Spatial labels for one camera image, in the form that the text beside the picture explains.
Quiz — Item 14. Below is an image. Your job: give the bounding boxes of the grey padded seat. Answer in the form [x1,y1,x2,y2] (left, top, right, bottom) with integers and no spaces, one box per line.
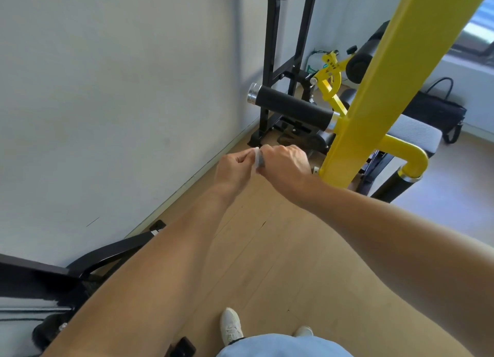
[385,113,443,159]

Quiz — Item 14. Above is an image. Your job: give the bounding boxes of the yellow leg developer bar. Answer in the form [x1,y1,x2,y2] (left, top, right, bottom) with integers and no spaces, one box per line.
[308,51,350,116]

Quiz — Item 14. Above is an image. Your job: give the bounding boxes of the black bag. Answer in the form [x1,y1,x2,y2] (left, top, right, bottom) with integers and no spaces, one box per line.
[403,76,468,144]

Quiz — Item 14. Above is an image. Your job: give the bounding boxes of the curved yellow black grip handle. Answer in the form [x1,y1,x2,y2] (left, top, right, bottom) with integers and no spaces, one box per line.
[368,134,429,204]

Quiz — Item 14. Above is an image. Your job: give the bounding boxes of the black metal rack frame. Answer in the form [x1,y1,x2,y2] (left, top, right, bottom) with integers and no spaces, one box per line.
[249,0,321,147]

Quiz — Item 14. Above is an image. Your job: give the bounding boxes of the person's left hand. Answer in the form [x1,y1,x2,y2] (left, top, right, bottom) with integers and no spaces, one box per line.
[213,147,260,207]

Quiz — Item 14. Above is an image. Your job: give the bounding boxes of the person's left forearm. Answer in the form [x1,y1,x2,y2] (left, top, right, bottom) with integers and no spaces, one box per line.
[40,182,248,357]

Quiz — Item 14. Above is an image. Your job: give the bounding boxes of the black pulley wheel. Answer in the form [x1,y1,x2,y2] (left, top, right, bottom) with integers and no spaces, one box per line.
[32,312,74,350]

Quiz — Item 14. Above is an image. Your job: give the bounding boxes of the person's right hand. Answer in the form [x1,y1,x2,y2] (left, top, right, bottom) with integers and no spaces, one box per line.
[255,144,321,211]

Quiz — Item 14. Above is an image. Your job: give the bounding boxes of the person's right forearm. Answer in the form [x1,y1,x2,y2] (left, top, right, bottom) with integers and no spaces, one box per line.
[301,179,494,357]

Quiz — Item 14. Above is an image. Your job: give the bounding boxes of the person's light blue clothing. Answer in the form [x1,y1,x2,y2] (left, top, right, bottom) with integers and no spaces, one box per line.
[216,333,354,357]

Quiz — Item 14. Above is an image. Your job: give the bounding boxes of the yellow fitness equipment arm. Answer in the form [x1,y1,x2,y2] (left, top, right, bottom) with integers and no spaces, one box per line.
[318,0,494,190]

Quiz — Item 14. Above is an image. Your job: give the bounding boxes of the black bench base frame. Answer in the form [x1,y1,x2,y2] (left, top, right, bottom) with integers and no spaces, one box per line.
[270,113,394,195]

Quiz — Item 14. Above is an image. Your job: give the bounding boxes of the large black foam roller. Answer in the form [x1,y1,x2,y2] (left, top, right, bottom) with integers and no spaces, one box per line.
[345,20,391,84]

